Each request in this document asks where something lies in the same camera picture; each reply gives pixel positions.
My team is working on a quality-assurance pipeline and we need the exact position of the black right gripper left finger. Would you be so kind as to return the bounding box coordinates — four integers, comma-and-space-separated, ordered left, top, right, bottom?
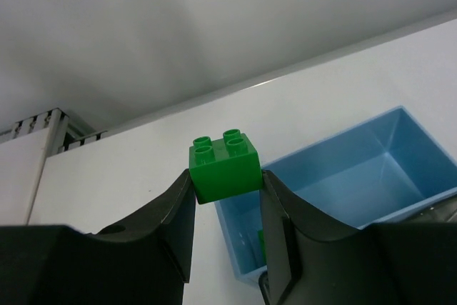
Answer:
1, 171, 196, 304

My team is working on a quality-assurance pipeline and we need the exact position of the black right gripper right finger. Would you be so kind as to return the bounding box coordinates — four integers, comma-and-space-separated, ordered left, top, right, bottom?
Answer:
258, 171, 456, 304

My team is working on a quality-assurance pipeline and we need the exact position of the green square lego brick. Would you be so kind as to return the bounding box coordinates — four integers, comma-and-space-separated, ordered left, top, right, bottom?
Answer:
189, 129, 263, 204

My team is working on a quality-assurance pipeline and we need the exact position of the blue plastic bin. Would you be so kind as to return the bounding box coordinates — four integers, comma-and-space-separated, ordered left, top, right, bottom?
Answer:
214, 105, 457, 285

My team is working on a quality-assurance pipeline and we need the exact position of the dark smoky plastic bin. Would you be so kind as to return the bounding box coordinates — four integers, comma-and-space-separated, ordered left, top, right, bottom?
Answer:
407, 196, 457, 223

